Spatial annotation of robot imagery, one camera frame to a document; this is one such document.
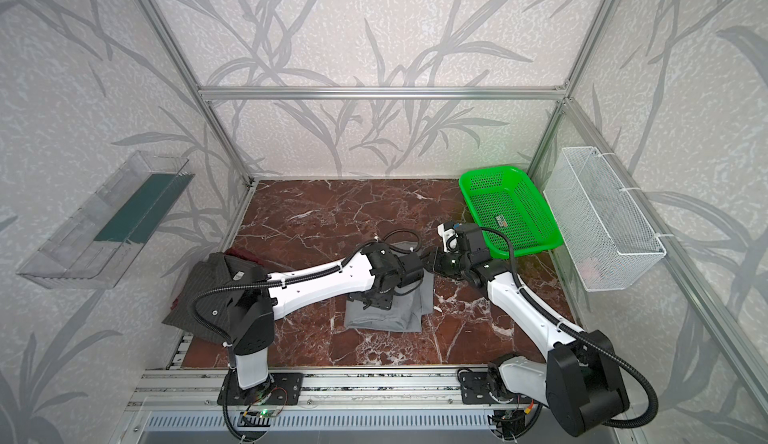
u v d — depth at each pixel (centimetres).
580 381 40
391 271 56
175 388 75
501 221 107
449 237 76
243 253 97
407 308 80
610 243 60
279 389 73
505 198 115
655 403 38
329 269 51
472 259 64
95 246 64
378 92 95
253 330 44
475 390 73
